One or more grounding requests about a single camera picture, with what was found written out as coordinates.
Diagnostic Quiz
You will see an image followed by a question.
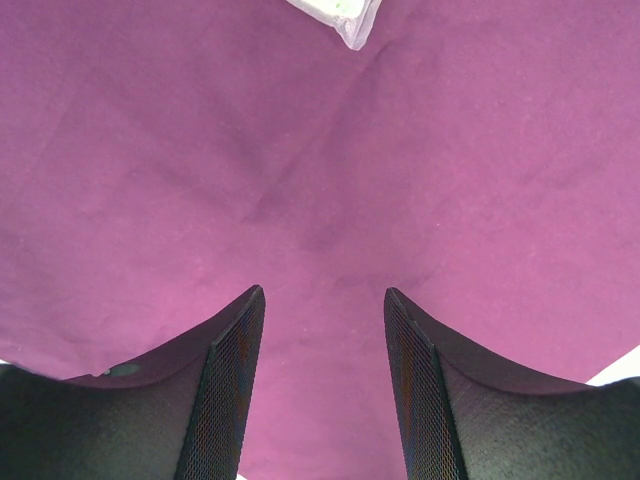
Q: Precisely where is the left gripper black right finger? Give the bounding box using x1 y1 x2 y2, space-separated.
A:
384 288 639 479

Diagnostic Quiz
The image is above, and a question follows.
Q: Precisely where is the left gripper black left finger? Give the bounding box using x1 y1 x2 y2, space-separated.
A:
1 286 265 479

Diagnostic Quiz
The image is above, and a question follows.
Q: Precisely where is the purple cloth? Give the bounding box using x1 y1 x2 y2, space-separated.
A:
1 1 639 479

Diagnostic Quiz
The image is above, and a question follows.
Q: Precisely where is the green gauze packet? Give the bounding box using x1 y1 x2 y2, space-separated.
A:
287 0 382 51

